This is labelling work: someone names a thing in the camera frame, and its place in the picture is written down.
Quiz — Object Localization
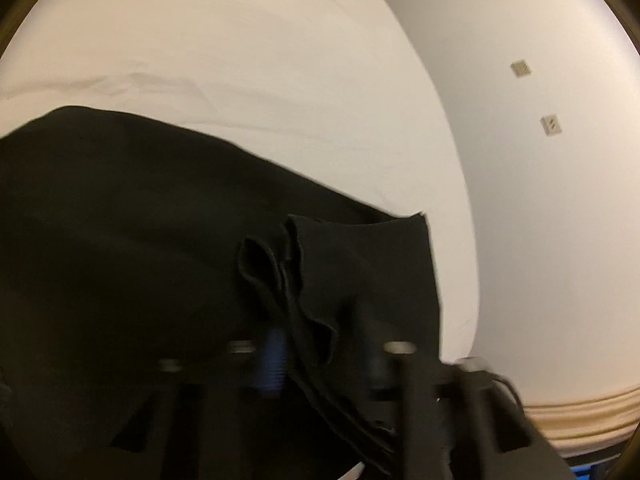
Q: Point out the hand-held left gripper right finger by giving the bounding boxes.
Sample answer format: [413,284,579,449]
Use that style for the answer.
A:
[350,300,578,480]

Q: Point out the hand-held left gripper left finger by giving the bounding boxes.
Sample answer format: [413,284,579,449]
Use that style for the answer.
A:
[102,327,301,480]

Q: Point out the black pants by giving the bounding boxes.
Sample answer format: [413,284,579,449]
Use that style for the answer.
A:
[0,105,444,480]

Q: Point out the bed with white sheet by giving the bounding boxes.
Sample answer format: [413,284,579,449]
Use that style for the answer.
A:
[0,0,482,367]

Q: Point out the beige wall socket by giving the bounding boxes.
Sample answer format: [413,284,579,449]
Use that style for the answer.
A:
[539,113,563,139]

